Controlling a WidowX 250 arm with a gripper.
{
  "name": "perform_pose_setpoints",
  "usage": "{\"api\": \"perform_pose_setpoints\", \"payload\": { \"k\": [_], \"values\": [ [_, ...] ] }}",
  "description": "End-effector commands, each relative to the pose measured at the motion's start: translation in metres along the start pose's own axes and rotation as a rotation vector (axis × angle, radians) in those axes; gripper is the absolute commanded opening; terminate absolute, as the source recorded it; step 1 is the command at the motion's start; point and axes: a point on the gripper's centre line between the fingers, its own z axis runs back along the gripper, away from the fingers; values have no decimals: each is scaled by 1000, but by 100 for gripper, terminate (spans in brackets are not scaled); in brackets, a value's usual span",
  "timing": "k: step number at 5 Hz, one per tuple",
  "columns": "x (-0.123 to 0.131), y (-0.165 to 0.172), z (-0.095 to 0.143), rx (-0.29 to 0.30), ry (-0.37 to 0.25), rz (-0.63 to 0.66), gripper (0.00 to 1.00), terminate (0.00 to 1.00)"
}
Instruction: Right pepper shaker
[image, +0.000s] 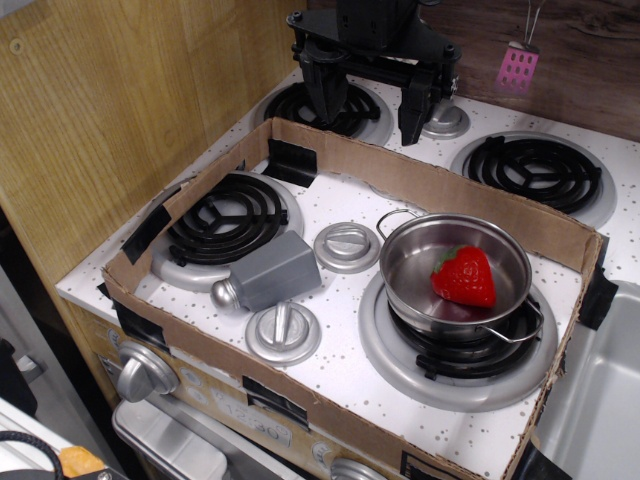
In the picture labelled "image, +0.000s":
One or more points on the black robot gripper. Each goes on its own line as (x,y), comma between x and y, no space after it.
(385,41)

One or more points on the grey pepper shaker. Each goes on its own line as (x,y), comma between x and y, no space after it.
(279,270)

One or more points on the back left stove burner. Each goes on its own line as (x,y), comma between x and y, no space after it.
(360,113)

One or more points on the stove burner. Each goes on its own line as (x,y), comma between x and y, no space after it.
(240,214)
(544,168)
(360,113)
(466,376)

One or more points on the silver back stove knob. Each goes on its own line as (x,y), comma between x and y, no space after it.
(447,122)

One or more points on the silver stove knob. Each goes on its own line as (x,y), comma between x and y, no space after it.
(347,247)
(447,122)
(283,335)

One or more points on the pink hanging spatula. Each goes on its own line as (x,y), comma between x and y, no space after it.
(519,62)

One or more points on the silver center stove knob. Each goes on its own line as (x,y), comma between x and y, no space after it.
(347,247)

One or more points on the front left stove burner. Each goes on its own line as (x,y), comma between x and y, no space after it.
(240,214)

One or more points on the back right stove burner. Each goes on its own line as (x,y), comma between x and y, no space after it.
(544,168)

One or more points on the stainless steel pot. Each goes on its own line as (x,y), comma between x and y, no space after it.
(411,251)

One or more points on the red toy strawberry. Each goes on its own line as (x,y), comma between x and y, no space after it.
(463,275)

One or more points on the silver front stove knob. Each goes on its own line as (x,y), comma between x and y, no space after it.
(283,335)

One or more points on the front right stove burner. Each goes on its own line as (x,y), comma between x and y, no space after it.
(466,376)

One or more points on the oven clock display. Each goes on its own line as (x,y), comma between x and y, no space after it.
(252,419)

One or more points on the silver oven dial left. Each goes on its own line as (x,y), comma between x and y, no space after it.
(143,373)

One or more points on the silver oven dial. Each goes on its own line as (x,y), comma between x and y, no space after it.
(143,373)
(348,469)

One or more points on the silver oven dial right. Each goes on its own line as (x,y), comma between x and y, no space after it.
(348,469)

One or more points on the grey sink basin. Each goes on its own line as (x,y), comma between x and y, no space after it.
(589,428)

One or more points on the orange object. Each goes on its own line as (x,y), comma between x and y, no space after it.
(77,461)

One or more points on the brown cardboard barrier frame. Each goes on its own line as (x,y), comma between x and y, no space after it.
(344,400)

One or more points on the silver oven door handle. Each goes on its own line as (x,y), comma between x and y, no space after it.
(183,443)

